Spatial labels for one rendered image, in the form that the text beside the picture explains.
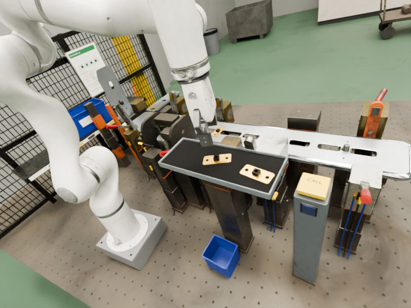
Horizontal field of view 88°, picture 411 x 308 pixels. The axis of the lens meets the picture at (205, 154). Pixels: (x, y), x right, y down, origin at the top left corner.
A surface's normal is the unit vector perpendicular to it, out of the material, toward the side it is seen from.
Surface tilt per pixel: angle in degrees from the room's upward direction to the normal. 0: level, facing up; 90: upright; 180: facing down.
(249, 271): 0
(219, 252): 0
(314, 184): 0
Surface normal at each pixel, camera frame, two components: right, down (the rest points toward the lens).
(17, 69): 1.00, 0.07
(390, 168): -0.25, -0.76
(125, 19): 0.88, 0.43
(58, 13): -0.21, 0.75
